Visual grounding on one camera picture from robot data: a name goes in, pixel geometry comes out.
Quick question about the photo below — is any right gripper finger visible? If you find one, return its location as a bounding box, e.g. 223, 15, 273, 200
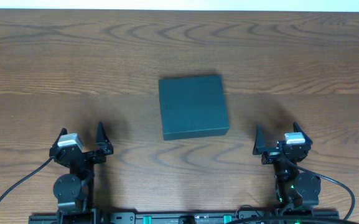
293, 122, 306, 137
253, 124, 266, 155

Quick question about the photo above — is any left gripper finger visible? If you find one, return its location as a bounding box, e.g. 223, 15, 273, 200
54, 128, 67, 146
95, 121, 111, 149

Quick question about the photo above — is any dark green box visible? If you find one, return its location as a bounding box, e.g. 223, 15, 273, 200
159, 75, 230, 141

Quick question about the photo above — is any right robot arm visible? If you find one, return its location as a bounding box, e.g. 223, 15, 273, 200
253, 123, 321, 215

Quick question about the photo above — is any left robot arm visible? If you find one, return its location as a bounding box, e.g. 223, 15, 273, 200
49, 122, 114, 214

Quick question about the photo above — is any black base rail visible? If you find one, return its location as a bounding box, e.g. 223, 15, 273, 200
28, 208, 340, 224

